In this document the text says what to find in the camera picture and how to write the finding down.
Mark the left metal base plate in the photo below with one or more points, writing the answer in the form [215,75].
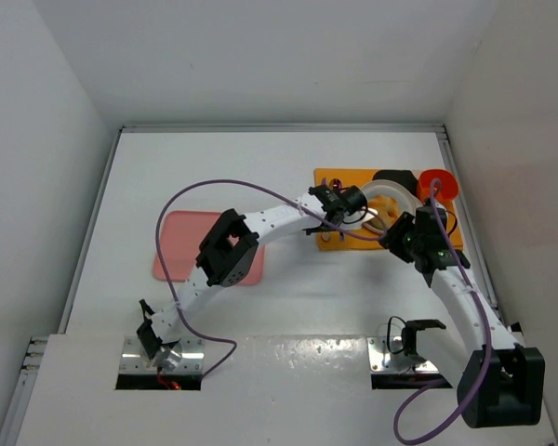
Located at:
[185,357]

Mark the pink plastic tray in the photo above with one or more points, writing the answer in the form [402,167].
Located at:
[181,233]

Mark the white plastic plate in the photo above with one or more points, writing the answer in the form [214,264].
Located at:
[408,203]

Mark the golden knotted bread roll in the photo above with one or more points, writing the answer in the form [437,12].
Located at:
[384,211]

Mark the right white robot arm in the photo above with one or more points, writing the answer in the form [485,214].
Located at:
[498,381]

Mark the purple metallic spoon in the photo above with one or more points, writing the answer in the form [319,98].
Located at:
[325,237]

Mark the orange placemat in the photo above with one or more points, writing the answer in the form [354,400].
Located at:
[333,241]

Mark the metal base plate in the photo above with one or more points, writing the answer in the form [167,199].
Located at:
[185,357]
[384,361]

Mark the aluminium table frame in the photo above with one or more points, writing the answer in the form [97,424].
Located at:
[300,375]

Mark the orange plastic cup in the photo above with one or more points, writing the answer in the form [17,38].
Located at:
[449,188]

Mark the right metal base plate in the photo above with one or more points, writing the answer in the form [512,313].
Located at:
[384,361]

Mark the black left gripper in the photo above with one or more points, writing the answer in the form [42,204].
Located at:
[324,228]

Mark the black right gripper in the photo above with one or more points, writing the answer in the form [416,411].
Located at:
[395,235]

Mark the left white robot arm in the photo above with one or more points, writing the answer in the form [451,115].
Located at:
[227,253]

